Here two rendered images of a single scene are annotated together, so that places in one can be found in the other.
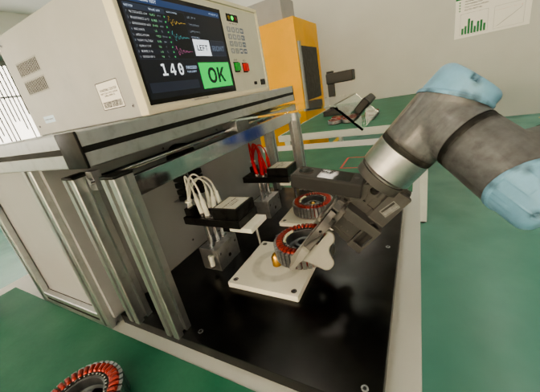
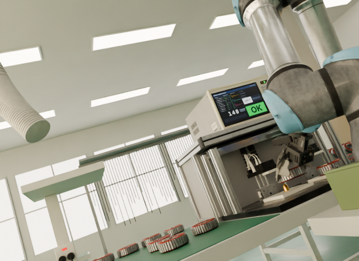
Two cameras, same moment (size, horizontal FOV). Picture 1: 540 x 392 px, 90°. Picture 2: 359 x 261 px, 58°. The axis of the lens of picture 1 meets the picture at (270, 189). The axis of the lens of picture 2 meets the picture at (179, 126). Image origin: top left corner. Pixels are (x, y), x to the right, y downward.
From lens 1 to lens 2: 0.99 m
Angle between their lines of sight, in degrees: 50
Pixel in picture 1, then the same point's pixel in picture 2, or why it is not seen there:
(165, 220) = (242, 179)
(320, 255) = (284, 170)
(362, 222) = (293, 151)
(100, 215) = (211, 168)
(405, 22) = not seen: outside the picture
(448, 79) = not seen: hidden behind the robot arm
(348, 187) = (286, 138)
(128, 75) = (217, 119)
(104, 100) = (213, 129)
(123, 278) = (219, 193)
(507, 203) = not seen: hidden behind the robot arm
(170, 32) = (232, 100)
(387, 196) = (298, 138)
